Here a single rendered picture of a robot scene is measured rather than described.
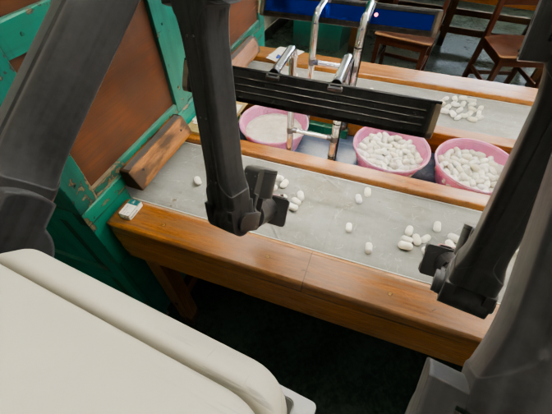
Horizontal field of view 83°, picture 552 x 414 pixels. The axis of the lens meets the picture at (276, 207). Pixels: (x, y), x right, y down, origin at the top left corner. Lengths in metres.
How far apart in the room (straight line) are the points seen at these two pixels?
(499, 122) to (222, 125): 1.25
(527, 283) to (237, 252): 0.70
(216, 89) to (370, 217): 0.65
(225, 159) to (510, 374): 0.42
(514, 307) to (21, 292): 0.26
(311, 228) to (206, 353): 0.76
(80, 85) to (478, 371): 0.38
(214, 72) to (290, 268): 0.52
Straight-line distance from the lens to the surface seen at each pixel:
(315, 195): 0.99
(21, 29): 0.80
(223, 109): 0.48
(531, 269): 0.23
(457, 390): 0.23
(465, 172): 1.24
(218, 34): 0.47
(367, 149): 1.20
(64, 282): 0.22
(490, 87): 1.73
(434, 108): 0.77
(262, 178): 0.60
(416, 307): 0.83
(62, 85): 0.36
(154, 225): 0.95
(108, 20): 0.38
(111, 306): 0.20
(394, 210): 1.01
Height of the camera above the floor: 1.48
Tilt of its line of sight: 50 degrees down
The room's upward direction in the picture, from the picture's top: straight up
